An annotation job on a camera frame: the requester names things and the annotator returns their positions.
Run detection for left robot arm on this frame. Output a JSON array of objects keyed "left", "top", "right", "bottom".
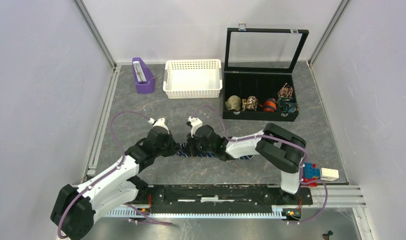
[{"left": 50, "top": 125, "right": 176, "bottom": 240}]

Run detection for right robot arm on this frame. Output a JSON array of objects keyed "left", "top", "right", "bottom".
[{"left": 183, "top": 119, "right": 308, "bottom": 204}]

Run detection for olive green rolled tie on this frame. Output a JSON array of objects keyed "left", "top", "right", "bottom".
[{"left": 225, "top": 95, "right": 242, "bottom": 112}]

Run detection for brown floral rolled tie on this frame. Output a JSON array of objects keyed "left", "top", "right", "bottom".
[{"left": 241, "top": 96, "right": 259, "bottom": 112}]

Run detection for purple metronome stand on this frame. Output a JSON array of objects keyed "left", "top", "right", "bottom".
[{"left": 132, "top": 57, "right": 156, "bottom": 94}]

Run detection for white plastic basket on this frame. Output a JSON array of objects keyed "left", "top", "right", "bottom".
[{"left": 162, "top": 59, "right": 223, "bottom": 99}]

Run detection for orange navy striped rolled tie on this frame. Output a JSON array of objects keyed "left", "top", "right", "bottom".
[{"left": 259, "top": 98, "right": 278, "bottom": 113}]

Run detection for blue yellow patterned tie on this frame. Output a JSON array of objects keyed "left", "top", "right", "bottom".
[{"left": 277, "top": 97, "right": 299, "bottom": 113}]

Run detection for black tie storage box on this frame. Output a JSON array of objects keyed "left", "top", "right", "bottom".
[{"left": 222, "top": 23, "right": 310, "bottom": 122}]

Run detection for blue red lego blocks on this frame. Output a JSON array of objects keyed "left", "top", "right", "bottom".
[{"left": 302, "top": 163, "right": 321, "bottom": 187}]

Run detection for white lego block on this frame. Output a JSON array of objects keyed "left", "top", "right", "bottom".
[{"left": 320, "top": 167, "right": 340, "bottom": 182}]

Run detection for small black object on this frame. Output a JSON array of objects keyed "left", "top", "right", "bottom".
[{"left": 322, "top": 230, "right": 334, "bottom": 240}]

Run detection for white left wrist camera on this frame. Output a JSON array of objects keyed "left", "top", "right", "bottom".
[{"left": 147, "top": 117, "right": 169, "bottom": 131}]

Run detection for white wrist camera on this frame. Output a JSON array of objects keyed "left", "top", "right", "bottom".
[
  {"left": 147, "top": 117, "right": 169, "bottom": 131},
  {"left": 186, "top": 116, "right": 203, "bottom": 137}
]

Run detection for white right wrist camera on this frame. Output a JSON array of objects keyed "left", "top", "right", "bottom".
[{"left": 186, "top": 116, "right": 203, "bottom": 137}]

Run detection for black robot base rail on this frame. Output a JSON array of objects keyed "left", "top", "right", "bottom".
[{"left": 132, "top": 184, "right": 313, "bottom": 214}]

